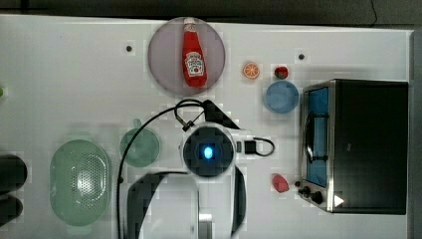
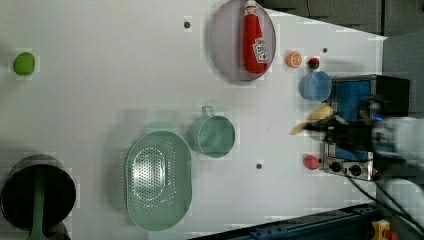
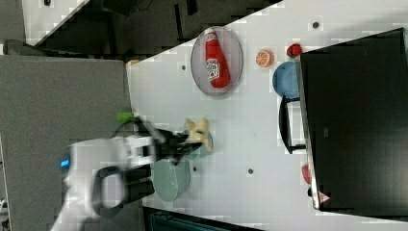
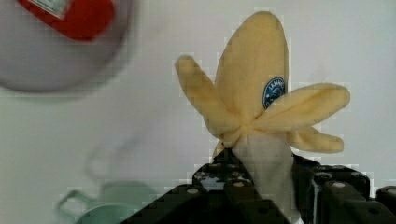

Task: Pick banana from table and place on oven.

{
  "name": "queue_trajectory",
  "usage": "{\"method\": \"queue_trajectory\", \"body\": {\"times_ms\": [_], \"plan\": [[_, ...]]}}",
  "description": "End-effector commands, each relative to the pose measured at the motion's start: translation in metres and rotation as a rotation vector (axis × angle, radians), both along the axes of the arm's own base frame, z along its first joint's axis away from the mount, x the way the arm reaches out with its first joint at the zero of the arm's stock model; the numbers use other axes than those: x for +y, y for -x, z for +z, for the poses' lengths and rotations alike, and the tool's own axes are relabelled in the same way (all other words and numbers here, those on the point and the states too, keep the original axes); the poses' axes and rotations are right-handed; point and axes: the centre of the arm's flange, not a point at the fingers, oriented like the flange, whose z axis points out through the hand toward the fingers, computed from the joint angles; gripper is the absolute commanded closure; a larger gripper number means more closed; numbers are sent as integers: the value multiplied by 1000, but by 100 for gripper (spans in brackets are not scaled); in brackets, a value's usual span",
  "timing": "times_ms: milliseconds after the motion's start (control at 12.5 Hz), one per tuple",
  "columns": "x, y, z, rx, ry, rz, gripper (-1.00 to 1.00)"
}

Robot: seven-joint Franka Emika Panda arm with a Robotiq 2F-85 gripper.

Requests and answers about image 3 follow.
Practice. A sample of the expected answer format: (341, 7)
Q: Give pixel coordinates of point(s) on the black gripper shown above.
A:
(173, 146)

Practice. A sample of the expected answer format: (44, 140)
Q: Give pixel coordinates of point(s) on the yellow banana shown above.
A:
(198, 133)

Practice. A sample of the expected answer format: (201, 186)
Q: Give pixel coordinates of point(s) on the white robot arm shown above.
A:
(104, 175)

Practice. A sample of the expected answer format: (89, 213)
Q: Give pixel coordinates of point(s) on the black toaster oven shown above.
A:
(350, 116)

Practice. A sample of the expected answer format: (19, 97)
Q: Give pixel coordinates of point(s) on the green perforated colander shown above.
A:
(171, 181)

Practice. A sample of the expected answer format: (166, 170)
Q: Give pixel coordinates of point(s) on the green lime toy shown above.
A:
(124, 117)

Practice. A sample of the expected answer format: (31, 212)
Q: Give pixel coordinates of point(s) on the red ketchup bottle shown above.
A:
(216, 65)

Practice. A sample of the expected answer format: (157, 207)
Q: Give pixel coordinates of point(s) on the purple round plate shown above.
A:
(232, 53)

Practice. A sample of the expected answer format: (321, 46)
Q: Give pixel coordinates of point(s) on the grey partition panel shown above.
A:
(48, 104)

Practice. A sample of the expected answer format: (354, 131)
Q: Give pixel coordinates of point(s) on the orange slice toy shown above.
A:
(264, 58)

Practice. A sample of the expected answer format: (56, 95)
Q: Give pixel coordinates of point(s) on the blue bowl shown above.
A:
(284, 80)

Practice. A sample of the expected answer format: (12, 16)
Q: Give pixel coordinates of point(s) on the pink red fruit toy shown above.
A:
(306, 174)

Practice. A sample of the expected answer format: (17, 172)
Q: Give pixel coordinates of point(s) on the small red strawberry toy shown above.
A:
(294, 50)

